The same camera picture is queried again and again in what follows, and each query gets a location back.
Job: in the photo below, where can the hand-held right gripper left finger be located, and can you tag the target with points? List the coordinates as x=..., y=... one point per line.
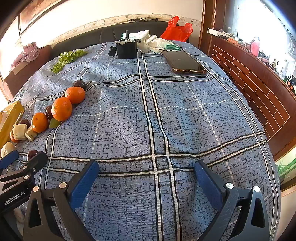
x=85, y=183

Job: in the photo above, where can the green plant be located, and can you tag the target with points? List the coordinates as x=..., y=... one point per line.
x=285, y=168

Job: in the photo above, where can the white flat box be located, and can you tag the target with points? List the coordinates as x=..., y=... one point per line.
x=216, y=32

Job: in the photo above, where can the red plastic bag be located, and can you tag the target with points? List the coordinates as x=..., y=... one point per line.
x=177, y=29

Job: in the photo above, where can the brown chair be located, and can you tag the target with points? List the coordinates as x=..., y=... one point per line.
x=25, y=71

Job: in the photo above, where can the orange tangerine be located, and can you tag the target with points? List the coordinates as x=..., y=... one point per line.
x=13, y=137
x=61, y=109
x=39, y=122
x=74, y=95

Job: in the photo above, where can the wooden door frame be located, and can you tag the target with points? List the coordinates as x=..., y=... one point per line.
x=208, y=20

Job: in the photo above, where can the green white packet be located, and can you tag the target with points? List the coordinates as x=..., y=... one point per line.
x=129, y=36

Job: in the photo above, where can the dark purple plum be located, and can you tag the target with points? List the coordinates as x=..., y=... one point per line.
x=48, y=112
x=32, y=154
x=80, y=84
x=24, y=122

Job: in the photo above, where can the black square box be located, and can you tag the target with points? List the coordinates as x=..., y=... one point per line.
x=126, y=49

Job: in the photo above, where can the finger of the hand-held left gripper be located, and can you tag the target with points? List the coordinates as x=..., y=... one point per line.
x=8, y=159
x=34, y=162

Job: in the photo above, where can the small black object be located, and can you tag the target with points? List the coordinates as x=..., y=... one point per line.
x=112, y=51

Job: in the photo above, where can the black padded headboard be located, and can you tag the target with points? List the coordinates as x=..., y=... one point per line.
x=92, y=34

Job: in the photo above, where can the green grapes bunch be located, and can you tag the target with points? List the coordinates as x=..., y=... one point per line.
x=67, y=58

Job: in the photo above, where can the black smartphone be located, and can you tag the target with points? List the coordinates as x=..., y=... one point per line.
x=185, y=62

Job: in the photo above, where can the wooden brick-pattern panel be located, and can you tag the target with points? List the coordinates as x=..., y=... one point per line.
x=249, y=85

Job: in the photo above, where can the red bottle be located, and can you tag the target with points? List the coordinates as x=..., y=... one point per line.
x=254, y=47

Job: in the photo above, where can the framed wall picture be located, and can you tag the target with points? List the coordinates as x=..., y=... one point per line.
x=34, y=14

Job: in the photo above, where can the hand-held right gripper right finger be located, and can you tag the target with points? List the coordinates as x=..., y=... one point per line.
x=208, y=183

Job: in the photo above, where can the pink floral cloth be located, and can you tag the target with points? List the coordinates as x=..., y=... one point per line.
x=26, y=54

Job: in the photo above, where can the green leaf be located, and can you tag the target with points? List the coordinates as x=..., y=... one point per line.
x=54, y=123

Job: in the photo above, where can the peeled banana piece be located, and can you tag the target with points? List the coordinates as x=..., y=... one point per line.
x=31, y=134
x=6, y=149
x=19, y=132

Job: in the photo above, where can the blue plaid blanket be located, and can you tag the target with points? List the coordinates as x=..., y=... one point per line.
x=143, y=129

